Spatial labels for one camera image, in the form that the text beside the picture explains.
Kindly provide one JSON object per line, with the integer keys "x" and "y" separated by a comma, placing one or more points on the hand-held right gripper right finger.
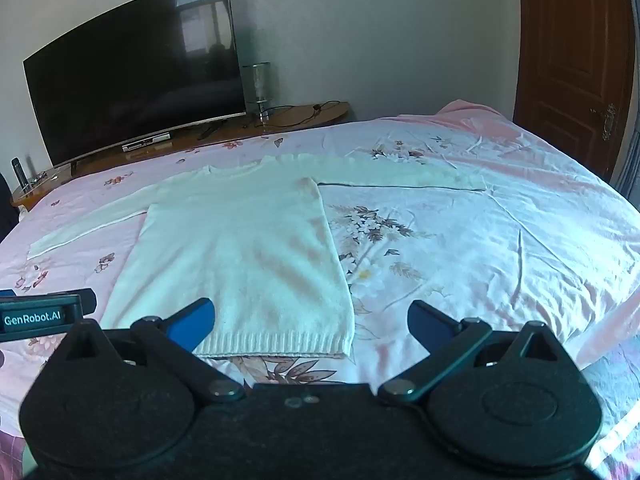
{"x": 429, "y": 325}

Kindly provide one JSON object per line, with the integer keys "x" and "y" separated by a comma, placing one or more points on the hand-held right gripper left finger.
{"x": 192, "y": 326}

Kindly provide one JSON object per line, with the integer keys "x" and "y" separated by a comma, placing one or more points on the white knit sweater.
{"x": 240, "y": 250}

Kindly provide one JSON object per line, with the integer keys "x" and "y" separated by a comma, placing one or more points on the pink floral bed sheet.
{"x": 475, "y": 250}

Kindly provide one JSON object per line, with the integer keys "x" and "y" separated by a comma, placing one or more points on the black remote control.
{"x": 19, "y": 172}

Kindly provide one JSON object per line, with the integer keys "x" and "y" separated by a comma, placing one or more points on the silver set-top box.
{"x": 146, "y": 142}

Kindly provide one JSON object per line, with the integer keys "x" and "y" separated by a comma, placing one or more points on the wooden television stand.
{"x": 300, "y": 116}

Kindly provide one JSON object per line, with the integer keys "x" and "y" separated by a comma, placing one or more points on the glass table lamp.
{"x": 257, "y": 85}

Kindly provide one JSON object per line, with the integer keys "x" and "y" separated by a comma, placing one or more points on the black flat screen television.
{"x": 130, "y": 70}

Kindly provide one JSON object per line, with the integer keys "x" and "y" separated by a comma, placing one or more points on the brown wooden door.
{"x": 565, "y": 60}

